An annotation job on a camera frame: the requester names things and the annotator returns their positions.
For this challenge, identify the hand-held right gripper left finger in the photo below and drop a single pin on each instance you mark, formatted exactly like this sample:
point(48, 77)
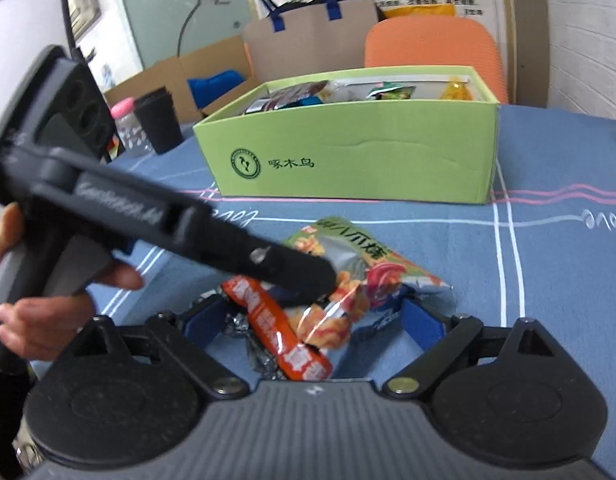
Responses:
point(202, 322)

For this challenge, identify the orange chair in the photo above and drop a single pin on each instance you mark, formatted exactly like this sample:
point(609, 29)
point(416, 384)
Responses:
point(433, 45)

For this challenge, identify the green snack packet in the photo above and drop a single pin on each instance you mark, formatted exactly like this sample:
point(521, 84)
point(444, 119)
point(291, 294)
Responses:
point(383, 270)

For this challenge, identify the blue plastic item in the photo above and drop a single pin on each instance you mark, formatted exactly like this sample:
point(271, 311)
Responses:
point(215, 85)

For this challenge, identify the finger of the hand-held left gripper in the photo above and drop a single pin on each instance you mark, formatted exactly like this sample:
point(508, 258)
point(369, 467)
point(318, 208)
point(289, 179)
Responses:
point(283, 270)

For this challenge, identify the pile of mixed snack packets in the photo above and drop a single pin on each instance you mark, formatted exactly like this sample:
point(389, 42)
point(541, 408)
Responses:
point(298, 95)

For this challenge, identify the orange snack packet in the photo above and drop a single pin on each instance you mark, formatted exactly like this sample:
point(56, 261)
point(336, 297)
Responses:
point(273, 330)

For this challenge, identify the black framed board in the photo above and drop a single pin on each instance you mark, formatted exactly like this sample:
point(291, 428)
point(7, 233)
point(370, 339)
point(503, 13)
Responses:
point(17, 25)

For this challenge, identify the black cup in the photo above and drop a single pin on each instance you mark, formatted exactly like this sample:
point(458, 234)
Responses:
point(157, 125)

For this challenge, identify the beige wall unit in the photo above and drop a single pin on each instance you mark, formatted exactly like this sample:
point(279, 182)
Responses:
point(85, 7)

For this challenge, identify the brown cardboard box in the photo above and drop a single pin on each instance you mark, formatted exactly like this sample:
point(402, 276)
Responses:
point(157, 75)

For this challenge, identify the blue checked tablecloth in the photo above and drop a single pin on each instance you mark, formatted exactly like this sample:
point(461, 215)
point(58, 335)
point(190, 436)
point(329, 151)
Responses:
point(538, 270)

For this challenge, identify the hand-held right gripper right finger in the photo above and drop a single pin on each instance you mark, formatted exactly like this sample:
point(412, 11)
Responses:
point(423, 327)

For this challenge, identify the green cardboard box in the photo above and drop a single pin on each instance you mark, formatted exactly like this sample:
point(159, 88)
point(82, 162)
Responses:
point(363, 155)

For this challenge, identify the clear bottle with pink lid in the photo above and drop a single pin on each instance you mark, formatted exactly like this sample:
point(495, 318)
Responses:
point(123, 120)

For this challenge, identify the person's left hand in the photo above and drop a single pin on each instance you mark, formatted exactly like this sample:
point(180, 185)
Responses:
point(42, 322)

